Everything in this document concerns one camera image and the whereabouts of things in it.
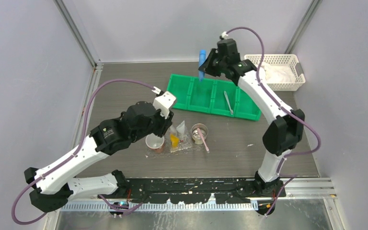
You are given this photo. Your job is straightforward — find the blue toothpaste tube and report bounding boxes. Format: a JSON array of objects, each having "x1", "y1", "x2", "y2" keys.
[{"x1": 198, "y1": 49, "x2": 207, "y2": 82}]

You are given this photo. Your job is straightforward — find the white toothpaste tube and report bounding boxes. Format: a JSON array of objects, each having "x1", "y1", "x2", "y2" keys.
[
  {"x1": 176, "y1": 121, "x2": 185, "y2": 139},
  {"x1": 169, "y1": 125, "x2": 178, "y2": 137}
]

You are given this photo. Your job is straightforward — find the brown steel cup with handle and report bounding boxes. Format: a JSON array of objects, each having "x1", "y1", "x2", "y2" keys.
[{"x1": 145, "y1": 134, "x2": 165, "y2": 153}]

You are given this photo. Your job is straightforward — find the yellow toothpaste tube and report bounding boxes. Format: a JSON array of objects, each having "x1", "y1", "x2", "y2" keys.
[{"x1": 170, "y1": 134, "x2": 181, "y2": 149}]

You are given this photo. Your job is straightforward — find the clear acrylic toothbrush holder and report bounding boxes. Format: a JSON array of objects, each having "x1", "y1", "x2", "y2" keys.
[{"x1": 165, "y1": 126, "x2": 193, "y2": 153}]

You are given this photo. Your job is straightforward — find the clear oval acrylic tray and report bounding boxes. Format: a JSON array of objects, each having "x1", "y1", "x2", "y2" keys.
[{"x1": 145, "y1": 127, "x2": 205, "y2": 159}]

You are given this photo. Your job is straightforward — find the pink toothbrush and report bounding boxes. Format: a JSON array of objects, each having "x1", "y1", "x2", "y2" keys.
[{"x1": 197, "y1": 128, "x2": 210, "y2": 153}]

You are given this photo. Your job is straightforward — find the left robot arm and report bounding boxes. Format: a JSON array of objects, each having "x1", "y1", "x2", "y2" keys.
[{"x1": 24, "y1": 101, "x2": 174, "y2": 213}]

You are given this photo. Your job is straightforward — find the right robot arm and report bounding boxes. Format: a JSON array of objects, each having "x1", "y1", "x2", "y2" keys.
[{"x1": 199, "y1": 38, "x2": 305, "y2": 197}]

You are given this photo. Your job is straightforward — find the white cloth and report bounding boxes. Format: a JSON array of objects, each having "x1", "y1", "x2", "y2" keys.
[{"x1": 261, "y1": 62, "x2": 296, "y2": 83}]

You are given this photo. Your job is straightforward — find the white perforated plastic basket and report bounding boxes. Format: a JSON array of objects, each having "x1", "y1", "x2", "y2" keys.
[{"x1": 262, "y1": 54, "x2": 306, "y2": 92}]

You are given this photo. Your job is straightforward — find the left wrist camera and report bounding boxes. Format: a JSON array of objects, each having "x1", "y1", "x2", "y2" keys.
[{"x1": 152, "y1": 91, "x2": 177, "y2": 119}]

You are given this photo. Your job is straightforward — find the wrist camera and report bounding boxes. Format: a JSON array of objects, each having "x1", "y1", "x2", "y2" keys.
[
  {"x1": 152, "y1": 91, "x2": 177, "y2": 119},
  {"x1": 219, "y1": 31, "x2": 229, "y2": 40}
]

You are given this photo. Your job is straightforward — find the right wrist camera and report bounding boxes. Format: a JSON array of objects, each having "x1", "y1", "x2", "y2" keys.
[{"x1": 219, "y1": 31, "x2": 229, "y2": 40}]

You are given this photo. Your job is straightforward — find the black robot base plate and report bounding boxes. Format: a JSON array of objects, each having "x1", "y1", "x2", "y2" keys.
[{"x1": 106, "y1": 178, "x2": 286, "y2": 215}]

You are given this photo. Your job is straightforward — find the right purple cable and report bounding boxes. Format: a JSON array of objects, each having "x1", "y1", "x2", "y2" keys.
[{"x1": 225, "y1": 27, "x2": 322, "y2": 217}]

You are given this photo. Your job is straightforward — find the purple cable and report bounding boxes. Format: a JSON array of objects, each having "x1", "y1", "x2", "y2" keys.
[
  {"x1": 225, "y1": 27, "x2": 322, "y2": 217},
  {"x1": 11, "y1": 79, "x2": 161, "y2": 225}
]

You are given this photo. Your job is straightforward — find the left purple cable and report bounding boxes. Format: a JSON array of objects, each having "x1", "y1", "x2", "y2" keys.
[{"x1": 11, "y1": 79, "x2": 161, "y2": 225}]

